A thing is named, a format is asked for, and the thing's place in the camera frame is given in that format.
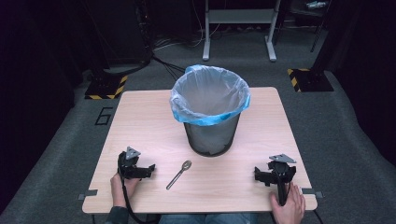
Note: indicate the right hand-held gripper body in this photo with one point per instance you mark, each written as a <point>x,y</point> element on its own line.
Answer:
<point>281,171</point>

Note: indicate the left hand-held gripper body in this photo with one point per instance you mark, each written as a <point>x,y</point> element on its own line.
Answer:
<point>127,165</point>

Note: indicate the metal spoon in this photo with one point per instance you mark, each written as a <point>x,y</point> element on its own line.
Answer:
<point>178,175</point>

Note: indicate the black mesh trash bin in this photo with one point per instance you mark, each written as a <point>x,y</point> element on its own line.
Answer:
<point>211,140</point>

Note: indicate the blue plastic bin liner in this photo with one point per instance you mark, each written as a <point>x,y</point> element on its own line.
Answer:
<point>210,93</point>

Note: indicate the person's left hand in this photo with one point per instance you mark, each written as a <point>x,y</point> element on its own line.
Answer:
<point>118,191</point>

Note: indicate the person's right hand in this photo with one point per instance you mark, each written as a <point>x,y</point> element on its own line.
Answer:
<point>292,208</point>

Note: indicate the grey tape strip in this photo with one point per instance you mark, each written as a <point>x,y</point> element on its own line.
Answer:
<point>88,193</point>
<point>313,192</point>

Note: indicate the person's legs in jeans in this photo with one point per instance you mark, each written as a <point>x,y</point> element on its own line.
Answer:
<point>208,218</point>

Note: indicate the black stand pole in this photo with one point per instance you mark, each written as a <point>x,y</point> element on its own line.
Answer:
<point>322,53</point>

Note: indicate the dark cabinet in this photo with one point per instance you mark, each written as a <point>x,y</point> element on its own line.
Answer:
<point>124,31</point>

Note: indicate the white metal stand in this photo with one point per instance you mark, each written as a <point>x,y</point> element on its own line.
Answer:
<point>239,16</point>

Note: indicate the black yellow striped base plate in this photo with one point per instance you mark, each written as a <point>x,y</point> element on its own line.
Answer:
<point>311,81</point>
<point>107,88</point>

